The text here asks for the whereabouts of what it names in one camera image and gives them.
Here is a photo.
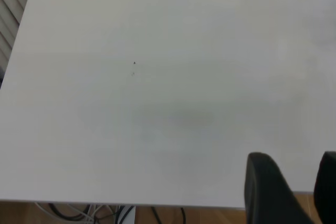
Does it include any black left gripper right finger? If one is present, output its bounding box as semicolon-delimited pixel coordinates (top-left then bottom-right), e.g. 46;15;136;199
313;151;336;224

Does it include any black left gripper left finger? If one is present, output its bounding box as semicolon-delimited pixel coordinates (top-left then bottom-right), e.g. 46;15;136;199
244;152;316;224

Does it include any white table leg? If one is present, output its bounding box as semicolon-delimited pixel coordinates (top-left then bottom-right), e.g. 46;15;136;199
117;205;137;224

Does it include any looped black cable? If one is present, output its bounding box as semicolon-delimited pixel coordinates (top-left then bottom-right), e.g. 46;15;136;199
47;203;91;221

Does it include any white slatted wall panel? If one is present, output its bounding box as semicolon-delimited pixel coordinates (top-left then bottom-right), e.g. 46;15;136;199
0;0;36;68

